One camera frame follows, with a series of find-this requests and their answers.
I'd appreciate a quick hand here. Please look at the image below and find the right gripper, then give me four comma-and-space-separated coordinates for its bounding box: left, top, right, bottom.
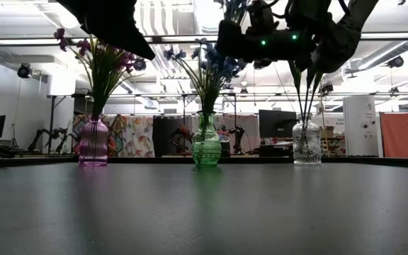
216, 19, 318, 62

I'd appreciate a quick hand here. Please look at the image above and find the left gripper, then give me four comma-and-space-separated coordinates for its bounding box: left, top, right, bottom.
57, 0, 155, 60

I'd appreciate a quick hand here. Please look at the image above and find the red artificial tulip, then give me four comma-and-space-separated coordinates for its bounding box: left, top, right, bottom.
308, 69, 327, 142
303, 65, 315, 142
288, 58, 306, 142

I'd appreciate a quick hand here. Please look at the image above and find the green glass vase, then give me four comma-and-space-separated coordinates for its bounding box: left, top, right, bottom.
191, 110, 223, 168

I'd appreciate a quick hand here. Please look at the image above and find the purple glass vase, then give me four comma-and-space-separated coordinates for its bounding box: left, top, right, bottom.
78, 115, 109, 167

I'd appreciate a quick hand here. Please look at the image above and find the clear glass vase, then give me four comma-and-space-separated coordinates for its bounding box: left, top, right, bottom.
291, 113, 323, 166

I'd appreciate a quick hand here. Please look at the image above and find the grey partition panel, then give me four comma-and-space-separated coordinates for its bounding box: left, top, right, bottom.
221, 115, 261, 157

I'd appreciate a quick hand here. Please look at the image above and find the black partition panel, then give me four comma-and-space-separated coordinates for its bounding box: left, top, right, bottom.
152, 115, 193, 157

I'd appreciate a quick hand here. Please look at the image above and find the floral patterned cloth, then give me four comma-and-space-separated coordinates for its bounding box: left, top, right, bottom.
125, 115, 154, 157

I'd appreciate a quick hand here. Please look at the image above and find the white cabinet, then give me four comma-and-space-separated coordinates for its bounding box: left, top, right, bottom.
343, 95, 384, 157

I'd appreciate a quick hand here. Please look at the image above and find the black overhead light bar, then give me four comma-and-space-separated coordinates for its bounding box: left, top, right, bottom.
0, 32, 408, 46

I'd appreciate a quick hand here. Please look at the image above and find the orange partition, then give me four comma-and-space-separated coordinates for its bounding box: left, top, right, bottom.
380, 111, 408, 159

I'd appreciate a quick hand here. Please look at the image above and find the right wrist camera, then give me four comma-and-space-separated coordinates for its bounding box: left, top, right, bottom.
248, 0, 279, 36

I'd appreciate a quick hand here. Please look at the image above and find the black background table frame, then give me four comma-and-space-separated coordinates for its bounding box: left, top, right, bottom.
47, 92, 103, 152

